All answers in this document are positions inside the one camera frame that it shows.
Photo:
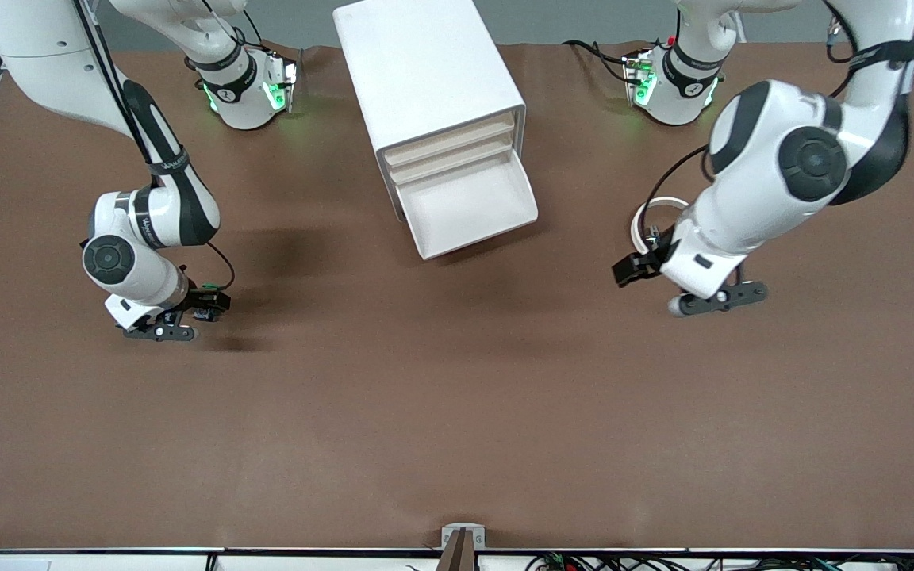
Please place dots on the green push button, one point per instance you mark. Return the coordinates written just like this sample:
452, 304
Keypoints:
204, 316

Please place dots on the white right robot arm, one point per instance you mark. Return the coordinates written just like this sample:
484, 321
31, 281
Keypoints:
163, 214

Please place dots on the white table edge rail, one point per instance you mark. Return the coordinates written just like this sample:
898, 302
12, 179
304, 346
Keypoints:
306, 563

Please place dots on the brown camera stand post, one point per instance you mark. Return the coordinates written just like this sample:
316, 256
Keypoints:
457, 555

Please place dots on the white drawer cabinet housing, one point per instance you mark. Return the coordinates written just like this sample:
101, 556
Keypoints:
425, 71

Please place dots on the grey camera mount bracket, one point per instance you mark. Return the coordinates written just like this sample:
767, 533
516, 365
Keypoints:
447, 533

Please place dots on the brown table mat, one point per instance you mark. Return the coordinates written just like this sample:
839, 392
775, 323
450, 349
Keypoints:
457, 396

